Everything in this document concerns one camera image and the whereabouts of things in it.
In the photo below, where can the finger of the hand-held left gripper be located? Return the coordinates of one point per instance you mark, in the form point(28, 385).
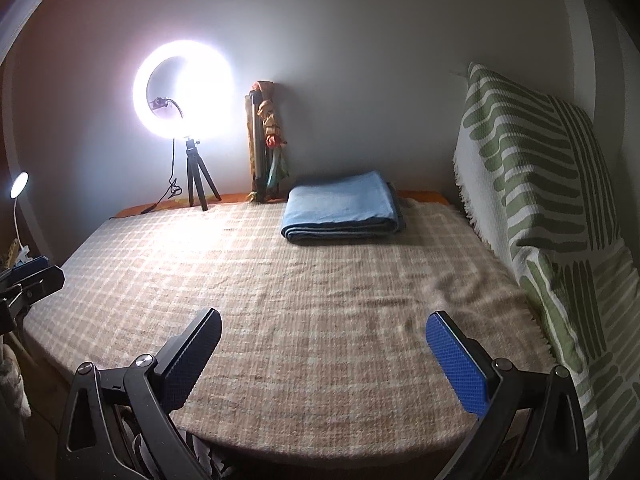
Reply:
point(27, 267)
point(42, 285)

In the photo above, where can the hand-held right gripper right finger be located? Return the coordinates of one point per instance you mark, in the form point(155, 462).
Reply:
point(457, 365)

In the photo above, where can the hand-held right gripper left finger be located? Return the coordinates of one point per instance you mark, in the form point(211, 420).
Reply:
point(192, 365)

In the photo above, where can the blue pants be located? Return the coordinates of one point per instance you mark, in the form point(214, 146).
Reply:
point(340, 205)

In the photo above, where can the white fuzzy cloth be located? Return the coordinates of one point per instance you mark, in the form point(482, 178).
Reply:
point(12, 385)

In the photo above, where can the small white desk lamp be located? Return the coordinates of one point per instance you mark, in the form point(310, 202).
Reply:
point(20, 182)

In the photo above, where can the beige checked blanket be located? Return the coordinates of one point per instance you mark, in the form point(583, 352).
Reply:
point(300, 310)

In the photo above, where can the small black tripod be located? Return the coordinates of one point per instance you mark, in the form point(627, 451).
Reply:
point(195, 170)

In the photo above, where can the green patterned white cushion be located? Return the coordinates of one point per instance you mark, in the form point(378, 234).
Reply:
point(540, 170)

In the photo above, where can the folded tripod with printed cloth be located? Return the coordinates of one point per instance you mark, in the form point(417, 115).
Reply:
point(265, 135)

